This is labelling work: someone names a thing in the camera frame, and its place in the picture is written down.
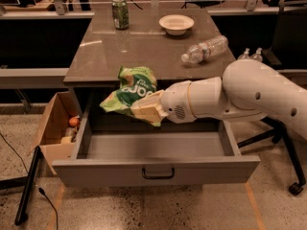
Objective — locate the black office chair base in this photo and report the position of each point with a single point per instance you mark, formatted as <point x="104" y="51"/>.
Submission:
<point x="281" y="153"/>

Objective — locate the clear pump bottle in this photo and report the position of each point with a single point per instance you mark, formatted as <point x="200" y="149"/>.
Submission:
<point x="258" y="55"/>
<point x="244" y="55"/>

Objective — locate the right clear pump bottle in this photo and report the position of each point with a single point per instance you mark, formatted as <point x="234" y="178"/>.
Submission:
<point x="258" y="55"/>

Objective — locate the green soda can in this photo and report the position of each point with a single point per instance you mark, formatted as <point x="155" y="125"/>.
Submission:
<point x="120" y="14"/>

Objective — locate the open grey top drawer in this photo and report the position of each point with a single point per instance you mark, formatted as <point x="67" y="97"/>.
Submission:
<point x="112" y="149"/>

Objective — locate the black flat bar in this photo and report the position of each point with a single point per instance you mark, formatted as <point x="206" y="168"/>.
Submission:
<point x="21" y="215"/>

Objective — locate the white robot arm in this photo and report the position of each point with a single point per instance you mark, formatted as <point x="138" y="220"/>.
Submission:
<point x="247" y="90"/>

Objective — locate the open cardboard box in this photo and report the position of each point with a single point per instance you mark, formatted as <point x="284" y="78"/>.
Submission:
<point x="51" y="128"/>

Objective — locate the pale object in box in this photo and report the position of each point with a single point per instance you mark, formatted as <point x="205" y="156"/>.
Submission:
<point x="69" y="136"/>

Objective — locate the clear plastic water bottle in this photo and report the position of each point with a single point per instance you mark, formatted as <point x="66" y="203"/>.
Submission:
<point x="205" y="50"/>

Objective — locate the green rice chip bag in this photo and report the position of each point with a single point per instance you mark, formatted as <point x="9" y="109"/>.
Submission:
<point x="135" y="84"/>

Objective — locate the white paper bowl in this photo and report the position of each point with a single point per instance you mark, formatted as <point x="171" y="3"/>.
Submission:
<point x="176" y="24"/>

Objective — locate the orange fruit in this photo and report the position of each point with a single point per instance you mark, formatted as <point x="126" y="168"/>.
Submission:
<point x="74" y="121"/>

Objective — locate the left clear pump bottle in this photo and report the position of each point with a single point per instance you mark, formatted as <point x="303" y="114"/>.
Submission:
<point x="244" y="55"/>

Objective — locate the black drawer handle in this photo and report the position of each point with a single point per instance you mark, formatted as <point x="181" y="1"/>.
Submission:
<point x="158" y="175"/>

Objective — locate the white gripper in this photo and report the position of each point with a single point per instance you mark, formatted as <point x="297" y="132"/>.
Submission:
<point x="175" y="102"/>

